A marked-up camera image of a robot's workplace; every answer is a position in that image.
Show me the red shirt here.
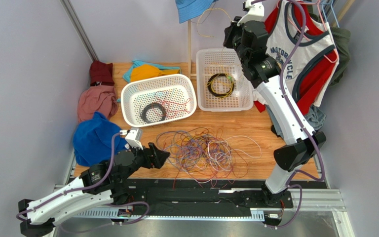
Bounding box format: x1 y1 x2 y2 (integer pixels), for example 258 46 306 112
253 1 338 119

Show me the pink cloth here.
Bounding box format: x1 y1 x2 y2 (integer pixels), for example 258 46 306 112
77 85 118 123

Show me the pink clothes hanger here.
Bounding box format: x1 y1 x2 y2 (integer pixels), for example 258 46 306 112
277 0 335 46

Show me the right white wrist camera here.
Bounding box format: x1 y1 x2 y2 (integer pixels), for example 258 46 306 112
237 0 265 26

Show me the grey denim garment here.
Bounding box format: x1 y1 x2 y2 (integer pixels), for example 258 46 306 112
265 105 326 137

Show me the colourful wire pile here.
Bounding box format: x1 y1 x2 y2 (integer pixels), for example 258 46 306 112
155 127 263 191

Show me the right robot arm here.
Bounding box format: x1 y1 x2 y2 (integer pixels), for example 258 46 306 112
223 17 326 206

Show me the yellow wire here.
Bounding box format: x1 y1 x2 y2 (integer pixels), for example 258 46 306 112
196 8 243 99

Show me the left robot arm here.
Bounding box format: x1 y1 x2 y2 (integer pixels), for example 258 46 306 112
18 143 170 237

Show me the aluminium slotted rail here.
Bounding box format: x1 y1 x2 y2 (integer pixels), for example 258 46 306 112
73 207 265 222

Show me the blue cloth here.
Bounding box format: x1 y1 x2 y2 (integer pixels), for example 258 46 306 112
73 112 121 167

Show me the red wire in basket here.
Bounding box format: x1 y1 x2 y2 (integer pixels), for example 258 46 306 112
153 90 193 119

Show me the black garment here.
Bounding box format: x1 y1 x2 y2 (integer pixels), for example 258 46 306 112
271 125 281 137

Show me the rectangular white plastic basket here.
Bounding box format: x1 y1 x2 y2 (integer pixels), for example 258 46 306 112
196 48 253 112

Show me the rounded white plastic basket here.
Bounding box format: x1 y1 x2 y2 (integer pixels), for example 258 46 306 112
120 74 197 127

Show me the dark green garment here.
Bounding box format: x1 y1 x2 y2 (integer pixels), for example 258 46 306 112
309 13 351 87

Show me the grey coiled cable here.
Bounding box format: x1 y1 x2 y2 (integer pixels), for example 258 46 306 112
140 102 167 124

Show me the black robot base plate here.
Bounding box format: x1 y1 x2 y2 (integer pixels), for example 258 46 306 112
126 179 294 216

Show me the wooden rack pole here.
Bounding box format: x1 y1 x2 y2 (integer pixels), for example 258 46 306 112
330 0 355 27

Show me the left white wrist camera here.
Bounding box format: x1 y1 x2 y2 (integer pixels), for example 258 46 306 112
119 127 143 150

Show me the orange cloth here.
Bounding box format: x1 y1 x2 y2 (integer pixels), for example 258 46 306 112
130 64 180 82

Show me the teal cloth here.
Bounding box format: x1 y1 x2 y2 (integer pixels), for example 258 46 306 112
123 60 181 83

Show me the white motorcycle tank top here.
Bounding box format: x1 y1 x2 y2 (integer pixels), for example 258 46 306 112
253 0 340 109

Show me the metal corner rail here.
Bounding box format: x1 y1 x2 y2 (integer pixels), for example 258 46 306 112
60 0 99 61

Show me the light blue bucket hat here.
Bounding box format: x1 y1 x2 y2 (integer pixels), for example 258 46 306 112
175 0 216 24

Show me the black coiled cable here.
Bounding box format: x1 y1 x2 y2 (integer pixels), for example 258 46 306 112
207 73 235 98

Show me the maroon cloth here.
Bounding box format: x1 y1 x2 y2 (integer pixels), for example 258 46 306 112
89 61 115 86

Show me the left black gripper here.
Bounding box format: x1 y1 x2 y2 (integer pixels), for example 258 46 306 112
117 141 170 183

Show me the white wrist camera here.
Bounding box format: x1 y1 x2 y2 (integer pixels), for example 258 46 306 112
119 127 143 150
237 0 265 26

